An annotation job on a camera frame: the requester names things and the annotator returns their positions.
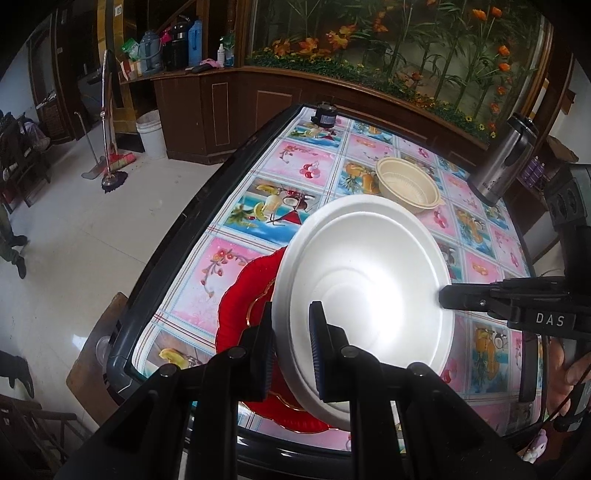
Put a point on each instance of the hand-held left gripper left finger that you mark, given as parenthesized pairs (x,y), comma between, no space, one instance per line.
(269,364)

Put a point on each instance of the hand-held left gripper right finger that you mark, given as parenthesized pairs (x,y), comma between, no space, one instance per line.
(316,355)

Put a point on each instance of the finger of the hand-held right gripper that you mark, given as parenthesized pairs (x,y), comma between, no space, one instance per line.
(471,297)

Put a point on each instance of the red glass plate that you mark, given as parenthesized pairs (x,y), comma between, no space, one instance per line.
(240,304)

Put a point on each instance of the white foam bowl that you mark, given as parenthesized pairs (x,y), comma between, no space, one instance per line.
(369,286)

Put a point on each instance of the person's right hand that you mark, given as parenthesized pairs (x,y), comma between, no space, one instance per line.
(561,378)

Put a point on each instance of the black phone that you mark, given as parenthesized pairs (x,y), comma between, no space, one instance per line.
(528,369)

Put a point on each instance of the purple bottles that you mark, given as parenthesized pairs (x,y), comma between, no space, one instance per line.
(534,171)

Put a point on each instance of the printed floral tablecloth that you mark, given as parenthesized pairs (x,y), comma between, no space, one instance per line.
(258,258)

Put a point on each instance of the stainless steel thermos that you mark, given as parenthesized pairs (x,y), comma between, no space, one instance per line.
(501,161)

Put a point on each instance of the beige plastic bowl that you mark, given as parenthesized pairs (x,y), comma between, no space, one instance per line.
(406,184)

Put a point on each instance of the small plush toy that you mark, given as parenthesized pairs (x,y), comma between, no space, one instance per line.
(535,447)

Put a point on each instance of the black rimmed table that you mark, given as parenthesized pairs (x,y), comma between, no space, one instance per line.
(184,221)

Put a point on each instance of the wooden stool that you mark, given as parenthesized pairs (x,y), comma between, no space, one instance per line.
(92,369)

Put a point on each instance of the small black device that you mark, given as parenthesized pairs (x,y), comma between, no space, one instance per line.
(325,115)

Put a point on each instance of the black round brush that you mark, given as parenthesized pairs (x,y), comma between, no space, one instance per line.
(114,181)

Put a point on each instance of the red broom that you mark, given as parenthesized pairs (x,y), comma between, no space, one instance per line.
(121,162)

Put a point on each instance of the dark wooden chair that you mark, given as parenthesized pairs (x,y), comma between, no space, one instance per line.
(27,434)

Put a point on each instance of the white plastic bucket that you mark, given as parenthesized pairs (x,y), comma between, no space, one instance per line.
(151,136)

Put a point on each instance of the grey floor mop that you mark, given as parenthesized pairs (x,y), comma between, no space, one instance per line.
(92,170)

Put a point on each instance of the artificial flower glass panel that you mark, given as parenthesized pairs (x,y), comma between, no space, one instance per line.
(392,46)

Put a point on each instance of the white spray bottle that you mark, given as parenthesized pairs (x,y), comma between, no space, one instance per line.
(221,55)

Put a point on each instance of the blue thermos jug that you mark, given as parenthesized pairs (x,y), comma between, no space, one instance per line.
(195,44)

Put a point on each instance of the black thermos jug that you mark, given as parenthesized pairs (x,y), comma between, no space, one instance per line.
(175,46)

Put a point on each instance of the blue water kettle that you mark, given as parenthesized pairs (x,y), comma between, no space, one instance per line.
(150,53)

